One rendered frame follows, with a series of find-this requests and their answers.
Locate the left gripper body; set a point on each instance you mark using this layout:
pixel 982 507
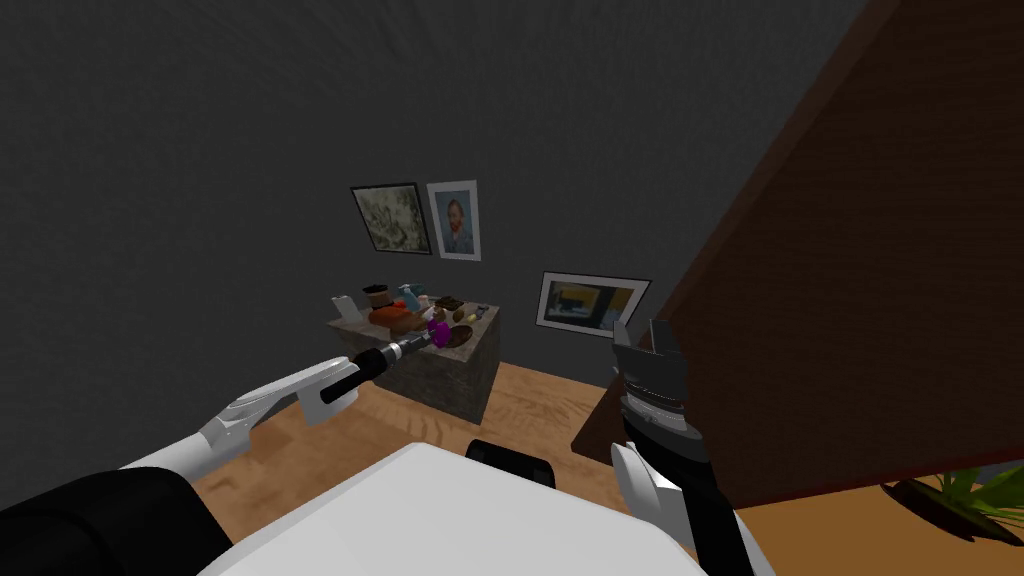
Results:
pixel 416 346

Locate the white framed portrait picture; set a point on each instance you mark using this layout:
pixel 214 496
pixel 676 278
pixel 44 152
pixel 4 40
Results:
pixel 456 222

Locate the dark framed landscape picture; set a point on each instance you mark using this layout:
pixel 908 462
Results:
pixel 392 220

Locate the stone table with household things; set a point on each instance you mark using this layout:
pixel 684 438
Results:
pixel 448 376

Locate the green potted plant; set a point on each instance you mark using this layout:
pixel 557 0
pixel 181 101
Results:
pixel 960 500

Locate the white framed yellow picture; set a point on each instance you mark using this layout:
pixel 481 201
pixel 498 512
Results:
pixel 588 306

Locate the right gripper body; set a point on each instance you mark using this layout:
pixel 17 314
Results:
pixel 652 370

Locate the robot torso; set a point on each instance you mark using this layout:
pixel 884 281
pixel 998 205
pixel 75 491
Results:
pixel 448 520

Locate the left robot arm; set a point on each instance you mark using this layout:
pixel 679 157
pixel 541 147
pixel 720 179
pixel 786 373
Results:
pixel 264 400

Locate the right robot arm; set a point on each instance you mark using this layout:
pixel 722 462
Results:
pixel 680 480

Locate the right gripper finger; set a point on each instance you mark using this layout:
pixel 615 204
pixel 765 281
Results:
pixel 661 336
pixel 624 338

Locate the brown wooden door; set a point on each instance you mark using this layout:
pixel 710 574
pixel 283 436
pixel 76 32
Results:
pixel 864 280

